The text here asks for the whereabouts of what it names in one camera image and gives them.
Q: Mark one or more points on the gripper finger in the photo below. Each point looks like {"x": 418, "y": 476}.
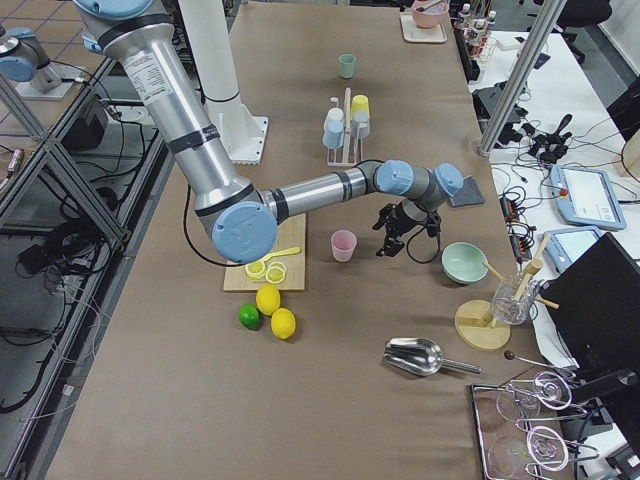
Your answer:
{"x": 392, "y": 244}
{"x": 383, "y": 217}

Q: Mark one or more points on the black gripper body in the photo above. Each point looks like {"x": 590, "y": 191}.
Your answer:
{"x": 398, "y": 216}

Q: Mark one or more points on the pink plastic cup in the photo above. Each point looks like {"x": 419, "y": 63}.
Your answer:
{"x": 343, "y": 244}

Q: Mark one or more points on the green plastic cup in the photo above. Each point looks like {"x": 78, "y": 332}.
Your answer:
{"x": 347, "y": 65}

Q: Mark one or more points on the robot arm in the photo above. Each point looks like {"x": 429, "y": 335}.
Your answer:
{"x": 241, "y": 220}
{"x": 25, "y": 62}

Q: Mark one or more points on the grey plastic cup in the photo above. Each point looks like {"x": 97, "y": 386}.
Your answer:
{"x": 360, "y": 128}

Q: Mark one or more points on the blue plastic cup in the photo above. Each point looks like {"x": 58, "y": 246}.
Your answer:
{"x": 333, "y": 135}

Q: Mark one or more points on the yellow plastic cup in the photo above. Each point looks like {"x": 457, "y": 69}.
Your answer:
{"x": 360, "y": 108}

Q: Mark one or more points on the white plastic cup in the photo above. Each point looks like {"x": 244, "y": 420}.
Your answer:
{"x": 334, "y": 114}

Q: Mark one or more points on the light green bowl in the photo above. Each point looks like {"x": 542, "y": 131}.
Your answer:
{"x": 464, "y": 263}

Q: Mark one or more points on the grey folded cloth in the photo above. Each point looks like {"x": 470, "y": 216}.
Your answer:
{"x": 468, "y": 195}

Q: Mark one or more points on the wooden cutting board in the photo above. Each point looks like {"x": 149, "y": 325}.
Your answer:
{"x": 291, "y": 233}

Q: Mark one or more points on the yellow plastic knife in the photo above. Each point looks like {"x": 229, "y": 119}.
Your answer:
{"x": 280, "y": 253}

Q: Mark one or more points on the wooden mug tree stand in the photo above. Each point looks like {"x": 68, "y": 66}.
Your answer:
{"x": 474, "y": 321}

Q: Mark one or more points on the metal scoop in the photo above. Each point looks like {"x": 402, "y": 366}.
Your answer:
{"x": 422, "y": 357}

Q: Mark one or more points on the lemon slice lower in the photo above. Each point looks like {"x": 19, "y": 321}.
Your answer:
{"x": 276, "y": 273}

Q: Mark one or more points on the lemon slice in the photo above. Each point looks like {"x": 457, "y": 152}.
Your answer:
{"x": 276, "y": 273}
{"x": 256, "y": 270}

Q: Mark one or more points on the glass mug on stand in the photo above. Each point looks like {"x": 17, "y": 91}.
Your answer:
{"x": 508, "y": 310}

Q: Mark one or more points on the whole yellow lemon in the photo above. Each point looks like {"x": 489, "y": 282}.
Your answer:
{"x": 268, "y": 299}
{"x": 283, "y": 323}

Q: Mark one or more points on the lemon slice upper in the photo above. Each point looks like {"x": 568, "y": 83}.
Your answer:
{"x": 256, "y": 270}

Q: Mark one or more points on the green lime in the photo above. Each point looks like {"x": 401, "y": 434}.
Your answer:
{"x": 249, "y": 316}

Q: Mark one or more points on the teach pendant tablet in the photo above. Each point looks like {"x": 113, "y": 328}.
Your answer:
{"x": 585, "y": 196}
{"x": 567, "y": 245}

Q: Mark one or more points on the cream plastic tray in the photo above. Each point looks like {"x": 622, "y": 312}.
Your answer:
{"x": 411, "y": 33}

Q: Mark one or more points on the pink bowl with ice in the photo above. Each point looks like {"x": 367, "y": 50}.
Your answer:
{"x": 429, "y": 14}

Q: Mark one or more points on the black monitor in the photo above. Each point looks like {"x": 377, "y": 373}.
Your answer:
{"x": 598, "y": 308}

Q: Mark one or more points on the white wire cup rack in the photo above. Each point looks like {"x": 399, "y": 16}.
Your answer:
{"x": 352, "y": 151}

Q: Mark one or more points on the wire glass rack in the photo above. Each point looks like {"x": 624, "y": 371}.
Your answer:
{"x": 535, "y": 426}

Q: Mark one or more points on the aluminium frame post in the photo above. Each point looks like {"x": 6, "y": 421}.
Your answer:
{"x": 532, "y": 47}

